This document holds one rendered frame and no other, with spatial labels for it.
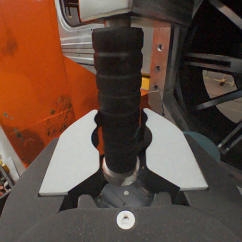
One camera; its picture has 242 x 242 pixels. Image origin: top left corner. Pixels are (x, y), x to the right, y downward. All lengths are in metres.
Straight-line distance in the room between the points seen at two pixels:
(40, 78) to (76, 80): 0.10
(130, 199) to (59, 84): 0.43
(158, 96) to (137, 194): 0.36
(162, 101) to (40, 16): 0.30
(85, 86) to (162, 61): 0.20
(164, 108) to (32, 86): 0.29
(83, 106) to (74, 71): 0.10
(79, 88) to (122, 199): 0.40
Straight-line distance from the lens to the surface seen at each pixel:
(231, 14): 0.39
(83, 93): 0.39
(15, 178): 0.67
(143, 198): 0.55
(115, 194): 0.55
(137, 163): 0.16
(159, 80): 0.33
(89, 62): 0.90
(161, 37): 0.32
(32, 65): 0.31
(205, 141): 0.26
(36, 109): 0.33
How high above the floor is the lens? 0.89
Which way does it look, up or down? 33 degrees down
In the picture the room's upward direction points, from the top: 1 degrees counter-clockwise
